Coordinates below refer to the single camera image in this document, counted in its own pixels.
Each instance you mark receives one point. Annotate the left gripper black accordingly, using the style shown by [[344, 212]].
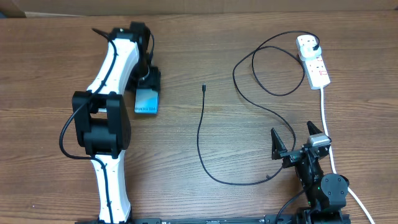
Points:
[[152, 80]]

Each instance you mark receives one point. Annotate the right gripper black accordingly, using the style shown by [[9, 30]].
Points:
[[291, 157]]

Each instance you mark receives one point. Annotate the blue Galaxy smartphone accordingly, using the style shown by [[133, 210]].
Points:
[[146, 102]]

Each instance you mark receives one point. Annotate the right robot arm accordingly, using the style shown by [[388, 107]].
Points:
[[325, 193]]

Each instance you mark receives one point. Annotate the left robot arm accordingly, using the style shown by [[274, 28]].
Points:
[[100, 115]]

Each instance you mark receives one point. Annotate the white charger plug adapter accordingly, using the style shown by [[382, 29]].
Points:
[[307, 52]]

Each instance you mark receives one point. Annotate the white power strip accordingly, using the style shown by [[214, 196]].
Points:
[[315, 70]]

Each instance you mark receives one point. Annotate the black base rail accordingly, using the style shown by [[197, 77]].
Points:
[[268, 219]]

